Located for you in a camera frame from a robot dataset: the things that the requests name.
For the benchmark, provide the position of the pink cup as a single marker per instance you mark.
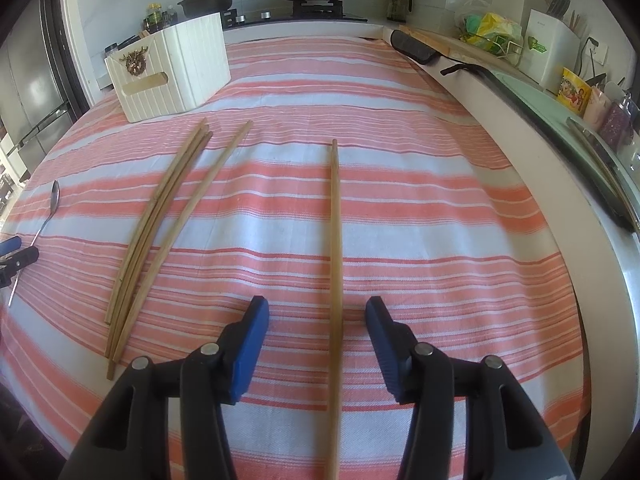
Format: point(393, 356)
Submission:
point(597, 109)

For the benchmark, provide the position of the bundle of wooden chopsticks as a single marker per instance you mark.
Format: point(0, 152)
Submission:
point(210, 185)

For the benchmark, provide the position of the grey refrigerator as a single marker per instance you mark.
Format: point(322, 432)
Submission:
point(35, 85)

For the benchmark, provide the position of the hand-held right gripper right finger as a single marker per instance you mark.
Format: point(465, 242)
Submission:
point(390, 350)

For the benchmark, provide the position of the black clay pot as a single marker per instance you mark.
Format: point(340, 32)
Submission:
point(207, 5)

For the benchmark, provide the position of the green cutting board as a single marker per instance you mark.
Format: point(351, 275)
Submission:
point(540, 100)

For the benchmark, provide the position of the purple bottle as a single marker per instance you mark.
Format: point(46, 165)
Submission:
point(617, 125)

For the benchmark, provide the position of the steel spoon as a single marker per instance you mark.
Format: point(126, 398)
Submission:
point(55, 195)

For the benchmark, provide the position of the yellow printed cup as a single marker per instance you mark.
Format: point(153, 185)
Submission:
point(575, 91)

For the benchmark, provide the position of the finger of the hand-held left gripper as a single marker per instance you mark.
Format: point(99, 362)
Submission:
point(7, 248)
point(20, 261)

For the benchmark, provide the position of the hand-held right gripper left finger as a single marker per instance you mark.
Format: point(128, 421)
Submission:
point(247, 350)

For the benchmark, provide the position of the black gas stove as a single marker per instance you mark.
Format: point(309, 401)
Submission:
point(315, 10)

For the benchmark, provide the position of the black smartphone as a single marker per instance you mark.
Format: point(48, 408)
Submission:
point(600, 165)

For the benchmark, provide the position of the wooden cutting board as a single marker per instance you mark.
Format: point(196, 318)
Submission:
point(475, 50)

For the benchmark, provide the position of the black padded pouch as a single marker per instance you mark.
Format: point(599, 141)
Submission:
point(412, 46)

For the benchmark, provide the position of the dark sauce bottle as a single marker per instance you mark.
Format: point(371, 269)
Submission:
point(170, 16)

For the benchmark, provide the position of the yellow green plastic bags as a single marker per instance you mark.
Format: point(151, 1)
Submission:
point(490, 30)

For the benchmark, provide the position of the cream ribbed utensil box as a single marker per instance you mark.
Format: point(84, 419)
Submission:
point(185, 70)

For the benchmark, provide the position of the white wall outlet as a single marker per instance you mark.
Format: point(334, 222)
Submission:
point(595, 51)

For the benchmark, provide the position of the white knife block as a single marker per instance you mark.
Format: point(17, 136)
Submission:
point(550, 50)

